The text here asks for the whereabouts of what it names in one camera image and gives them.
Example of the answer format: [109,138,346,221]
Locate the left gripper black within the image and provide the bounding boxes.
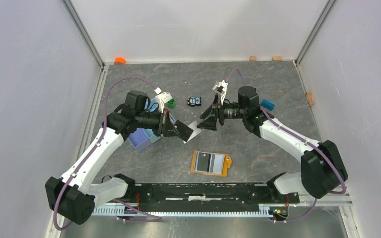
[135,107,180,137]

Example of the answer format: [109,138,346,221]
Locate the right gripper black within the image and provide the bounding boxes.
[197,94,247,132]

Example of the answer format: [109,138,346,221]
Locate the orange card holder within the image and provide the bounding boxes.
[190,150,233,177]

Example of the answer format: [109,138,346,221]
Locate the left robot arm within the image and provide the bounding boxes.
[45,90,193,231]

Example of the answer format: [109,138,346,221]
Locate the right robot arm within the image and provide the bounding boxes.
[197,82,348,202]

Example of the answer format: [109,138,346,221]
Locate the small toy car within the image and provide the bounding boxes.
[187,96,201,107]

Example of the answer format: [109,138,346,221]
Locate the green toy brick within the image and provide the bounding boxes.
[167,99,176,109]

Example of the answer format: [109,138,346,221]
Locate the blue three-compartment tray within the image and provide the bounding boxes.
[127,98,165,153]

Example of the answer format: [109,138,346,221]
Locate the blue toy brick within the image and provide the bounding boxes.
[260,99,275,111]

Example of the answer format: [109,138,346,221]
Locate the orange round cap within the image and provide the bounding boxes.
[114,57,126,64]

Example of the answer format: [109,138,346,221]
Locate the curved wooden piece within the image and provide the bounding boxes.
[306,92,315,107]

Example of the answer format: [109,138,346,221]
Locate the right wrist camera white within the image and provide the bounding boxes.
[212,80,228,105]

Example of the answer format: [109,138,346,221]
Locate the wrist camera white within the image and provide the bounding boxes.
[154,87,173,112]
[212,80,228,105]

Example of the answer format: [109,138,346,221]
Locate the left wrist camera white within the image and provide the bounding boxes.
[154,87,173,112]

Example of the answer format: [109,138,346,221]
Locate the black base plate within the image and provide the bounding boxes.
[120,182,300,212]

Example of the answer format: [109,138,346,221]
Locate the aluminium frame rail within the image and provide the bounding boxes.
[54,183,353,207]

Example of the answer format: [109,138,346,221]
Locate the light blue cable duct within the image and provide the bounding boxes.
[91,203,273,218]

